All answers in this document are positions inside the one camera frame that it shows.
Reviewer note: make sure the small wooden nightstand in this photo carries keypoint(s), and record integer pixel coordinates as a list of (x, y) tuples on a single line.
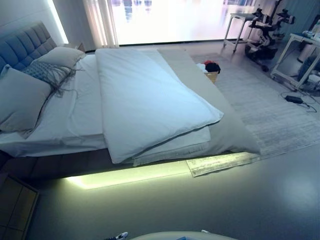
[(80, 47)]

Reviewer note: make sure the white fitted mattress sheet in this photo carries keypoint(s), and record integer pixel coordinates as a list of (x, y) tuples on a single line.
[(75, 112)]

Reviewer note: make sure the grey area rug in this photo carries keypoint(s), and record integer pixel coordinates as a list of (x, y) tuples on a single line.
[(270, 120)]

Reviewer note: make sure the beige curtain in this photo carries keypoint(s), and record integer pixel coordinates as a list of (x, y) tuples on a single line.
[(100, 20)]

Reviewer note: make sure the black garment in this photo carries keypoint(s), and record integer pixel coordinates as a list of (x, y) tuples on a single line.
[(213, 67)]

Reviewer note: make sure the grey tufted headboard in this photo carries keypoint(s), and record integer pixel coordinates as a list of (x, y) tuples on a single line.
[(22, 42)]

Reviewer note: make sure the small beige pillow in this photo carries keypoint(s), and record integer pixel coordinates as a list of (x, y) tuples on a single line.
[(62, 56)]

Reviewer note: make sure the light blue pillow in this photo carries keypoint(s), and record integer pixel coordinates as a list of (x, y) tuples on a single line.
[(4, 71)]

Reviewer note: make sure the white duvet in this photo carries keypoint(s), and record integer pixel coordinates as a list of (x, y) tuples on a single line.
[(150, 100)]

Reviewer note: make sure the red garment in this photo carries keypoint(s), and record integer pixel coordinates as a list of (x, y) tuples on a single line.
[(207, 62)]

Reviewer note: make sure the large beige pillow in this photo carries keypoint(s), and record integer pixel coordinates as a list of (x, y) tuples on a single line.
[(22, 100)]

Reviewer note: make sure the large wooden nightstand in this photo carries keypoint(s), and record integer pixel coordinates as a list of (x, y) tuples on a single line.
[(15, 207)]

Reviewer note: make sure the black robot on stand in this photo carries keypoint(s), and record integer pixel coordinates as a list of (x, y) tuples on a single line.
[(262, 50)]

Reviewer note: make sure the grey patterned fringed cushion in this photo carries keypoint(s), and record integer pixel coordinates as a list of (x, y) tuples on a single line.
[(40, 71)]

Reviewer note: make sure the wicker laundry basket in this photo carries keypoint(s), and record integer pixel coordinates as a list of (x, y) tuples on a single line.
[(212, 77)]

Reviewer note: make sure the white garment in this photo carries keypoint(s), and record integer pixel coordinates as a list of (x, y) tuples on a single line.
[(200, 67)]

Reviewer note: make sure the black power adapter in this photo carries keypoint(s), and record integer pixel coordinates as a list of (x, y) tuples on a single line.
[(293, 98)]

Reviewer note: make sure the white wall light strip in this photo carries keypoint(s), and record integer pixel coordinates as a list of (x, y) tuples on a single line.
[(58, 22)]

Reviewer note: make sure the white metal table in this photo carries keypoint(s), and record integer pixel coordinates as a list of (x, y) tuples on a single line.
[(240, 16), (300, 38)]

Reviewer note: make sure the beige bed blanket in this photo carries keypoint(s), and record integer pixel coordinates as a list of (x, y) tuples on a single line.
[(232, 125)]

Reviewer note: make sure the dark brown bed frame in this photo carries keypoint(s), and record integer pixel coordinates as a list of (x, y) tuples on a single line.
[(37, 167)]

